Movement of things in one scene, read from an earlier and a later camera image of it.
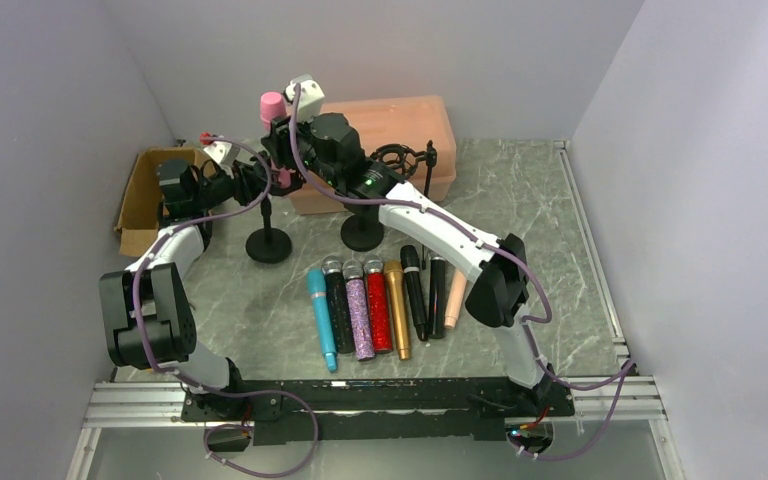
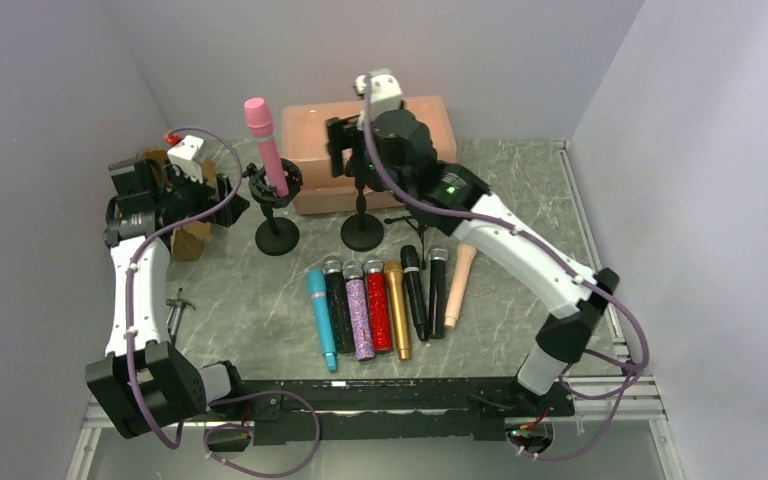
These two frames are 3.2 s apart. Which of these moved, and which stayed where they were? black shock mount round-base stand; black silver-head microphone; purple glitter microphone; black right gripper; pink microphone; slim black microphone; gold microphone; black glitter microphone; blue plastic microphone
Moved: black right gripper; pink microphone; black shock mount round-base stand
Stayed: black glitter microphone; slim black microphone; blue plastic microphone; purple glitter microphone; gold microphone; black silver-head microphone
